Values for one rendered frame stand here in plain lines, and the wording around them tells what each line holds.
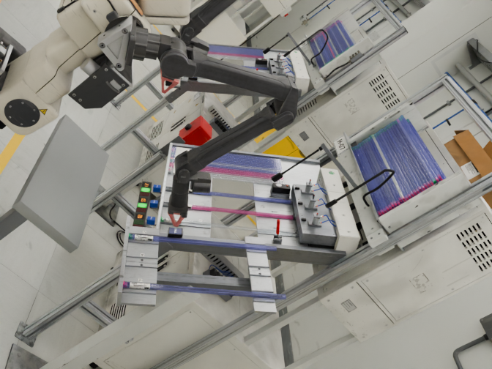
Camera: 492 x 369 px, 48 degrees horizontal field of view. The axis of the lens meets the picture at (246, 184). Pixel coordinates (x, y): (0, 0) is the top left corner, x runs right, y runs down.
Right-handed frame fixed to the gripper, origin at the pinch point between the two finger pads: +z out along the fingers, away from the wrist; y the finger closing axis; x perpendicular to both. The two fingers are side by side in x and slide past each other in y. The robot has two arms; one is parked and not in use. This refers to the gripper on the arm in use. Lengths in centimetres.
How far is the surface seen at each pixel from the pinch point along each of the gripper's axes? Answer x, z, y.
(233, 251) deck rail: -22.2, 9.9, 0.3
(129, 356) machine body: 13, 72, 1
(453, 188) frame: -93, -29, -2
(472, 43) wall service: -240, -1, 305
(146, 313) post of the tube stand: 6.7, 21.2, -23.2
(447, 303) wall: -173, 102, 85
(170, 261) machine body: 0, 45, 33
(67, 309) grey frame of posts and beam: 37, 44, -2
